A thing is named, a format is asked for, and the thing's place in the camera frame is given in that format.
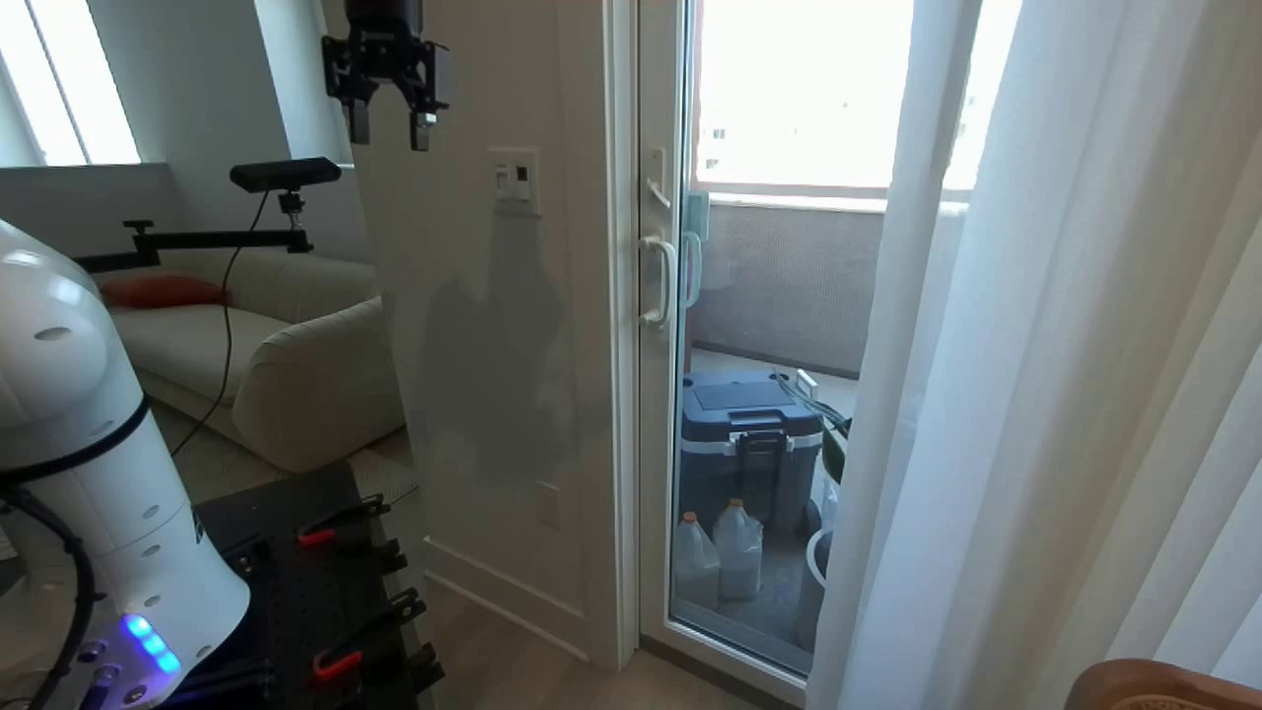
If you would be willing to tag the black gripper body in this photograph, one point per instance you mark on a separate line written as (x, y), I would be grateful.
(386, 46)

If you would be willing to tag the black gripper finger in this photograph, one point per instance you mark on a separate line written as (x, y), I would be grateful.
(425, 128)
(357, 123)

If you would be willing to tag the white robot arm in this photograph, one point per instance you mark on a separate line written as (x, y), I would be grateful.
(148, 599)

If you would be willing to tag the cream sofa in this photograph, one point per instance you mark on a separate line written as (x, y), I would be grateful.
(295, 365)

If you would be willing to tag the orange cushion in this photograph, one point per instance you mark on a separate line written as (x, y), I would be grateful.
(165, 294)

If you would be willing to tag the white glass sliding door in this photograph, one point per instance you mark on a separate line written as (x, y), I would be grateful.
(784, 143)

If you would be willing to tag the red black clamp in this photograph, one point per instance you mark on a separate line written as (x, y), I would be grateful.
(376, 644)
(357, 529)

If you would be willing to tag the blue cooler box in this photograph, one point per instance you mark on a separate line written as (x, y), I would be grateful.
(750, 436)

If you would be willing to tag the clear plastic jug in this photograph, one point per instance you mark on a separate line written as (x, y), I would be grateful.
(696, 561)
(740, 552)

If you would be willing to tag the white bucket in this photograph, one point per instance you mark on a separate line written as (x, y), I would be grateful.
(815, 585)

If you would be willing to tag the white sheer curtain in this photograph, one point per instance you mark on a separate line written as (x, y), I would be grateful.
(1059, 428)

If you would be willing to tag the wicker cantilever chair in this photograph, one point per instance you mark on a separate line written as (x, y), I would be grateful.
(1140, 683)

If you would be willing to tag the black stereo camera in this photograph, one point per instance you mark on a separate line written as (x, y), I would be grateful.
(282, 174)

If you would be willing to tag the white switch wall plate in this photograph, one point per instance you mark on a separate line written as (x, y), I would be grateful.
(516, 174)

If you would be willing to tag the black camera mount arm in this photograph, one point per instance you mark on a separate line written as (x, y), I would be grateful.
(148, 247)

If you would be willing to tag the white door handle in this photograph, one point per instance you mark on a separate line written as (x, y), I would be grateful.
(660, 276)

